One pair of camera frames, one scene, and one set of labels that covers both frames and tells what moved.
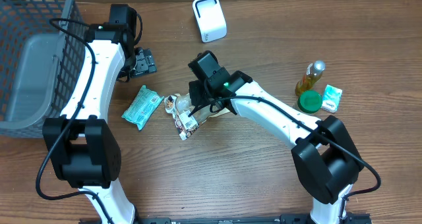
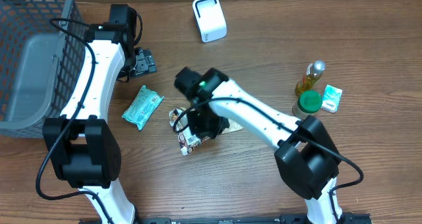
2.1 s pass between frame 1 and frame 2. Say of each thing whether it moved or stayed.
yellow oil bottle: stayed
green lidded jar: stayed
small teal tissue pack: stayed
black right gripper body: moved
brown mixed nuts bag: moved
